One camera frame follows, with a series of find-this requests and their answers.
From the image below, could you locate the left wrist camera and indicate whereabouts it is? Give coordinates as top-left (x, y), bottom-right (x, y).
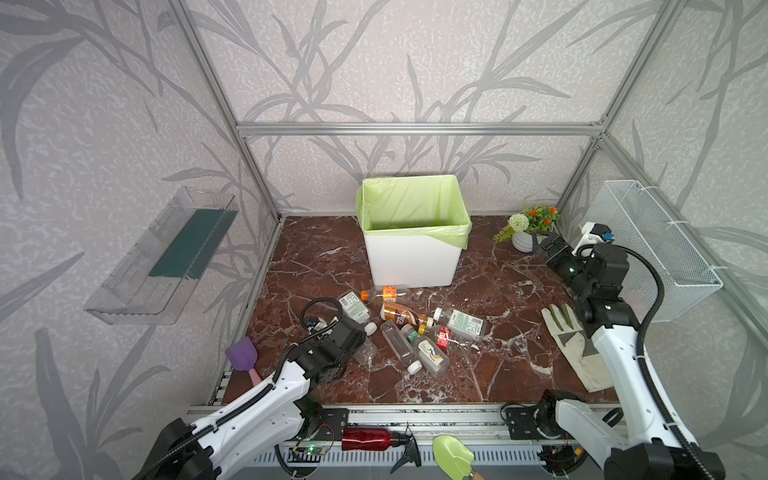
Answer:
top-left (301, 316), bottom-right (328, 335)

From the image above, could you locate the clear acrylic wall shelf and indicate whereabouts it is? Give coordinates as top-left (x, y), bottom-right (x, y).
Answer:
top-left (84, 187), bottom-right (239, 326)

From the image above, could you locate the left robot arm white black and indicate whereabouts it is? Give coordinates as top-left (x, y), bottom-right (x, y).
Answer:
top-left (135, 317), bottom-right (367, 479)

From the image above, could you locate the green plastic trowel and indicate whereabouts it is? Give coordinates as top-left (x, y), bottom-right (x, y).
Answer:
top-left (432, 435), bottom-right (484, 480)

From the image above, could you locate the white wire mesh basket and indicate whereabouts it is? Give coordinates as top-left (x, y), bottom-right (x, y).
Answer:
top-left (579, 180), bottom-right (723, 322)

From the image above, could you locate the small bottle orange label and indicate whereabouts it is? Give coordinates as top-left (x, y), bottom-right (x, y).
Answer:
top-left (360, 285), bottom-right (412, 305)

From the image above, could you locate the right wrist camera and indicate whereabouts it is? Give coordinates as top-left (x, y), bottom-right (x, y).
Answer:
top-left (573, 222), bottom-right (615, 256)

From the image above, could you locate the red spray bottle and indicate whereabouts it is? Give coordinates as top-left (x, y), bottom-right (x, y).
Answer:
top-left (341, 427), bottom-right (422, 474)

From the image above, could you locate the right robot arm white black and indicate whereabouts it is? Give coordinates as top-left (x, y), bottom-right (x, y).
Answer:
top-left (533, 224), bottom-right (726, 479)

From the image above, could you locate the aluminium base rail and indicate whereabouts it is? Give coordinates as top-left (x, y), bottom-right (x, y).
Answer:
top-left (179, 403), bottom-right (631, 466)

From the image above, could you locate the white bin with green liner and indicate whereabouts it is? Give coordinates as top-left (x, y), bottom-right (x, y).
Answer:
top-left (356, 175), bottom-right (472, 288)

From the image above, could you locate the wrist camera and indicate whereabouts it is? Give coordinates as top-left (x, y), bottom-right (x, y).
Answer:
top-left (301, 316), bottom-right (328, 335)
top-left (573, 222), bottom-right (615, 256)

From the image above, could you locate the green circuit board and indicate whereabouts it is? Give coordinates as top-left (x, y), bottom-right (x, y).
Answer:
top-left (289, 443), bottom-right (332, 463)

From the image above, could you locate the purple pink brush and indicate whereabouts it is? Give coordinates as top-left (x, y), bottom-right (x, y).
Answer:
top-left (225, 337), bottom-right (262, 386)

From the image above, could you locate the clear square bottle white cap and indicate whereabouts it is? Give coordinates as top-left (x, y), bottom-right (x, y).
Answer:
top-left (380, 320), bottom-right (423, 375)

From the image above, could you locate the brown tea bottle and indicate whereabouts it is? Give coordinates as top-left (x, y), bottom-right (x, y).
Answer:
top-left (380, 301), bottom-right (429, 329)

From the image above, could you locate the small bottle red label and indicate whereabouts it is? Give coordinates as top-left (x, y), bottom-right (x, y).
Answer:
top-left (423, 325), bottom-right (475, 352)

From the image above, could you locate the potted flower white pot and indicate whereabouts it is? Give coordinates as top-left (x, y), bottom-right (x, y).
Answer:
top-left (493, 205), bottom-right (560, 253)

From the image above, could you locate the bottle white label green band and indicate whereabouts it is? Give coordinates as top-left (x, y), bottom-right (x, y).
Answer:
top-left (401, 324), bottom-right (450, 377)

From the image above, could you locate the white grey work glove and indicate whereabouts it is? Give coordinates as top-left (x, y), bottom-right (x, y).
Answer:
top-left (541, 304), bottom-right (613, 393)

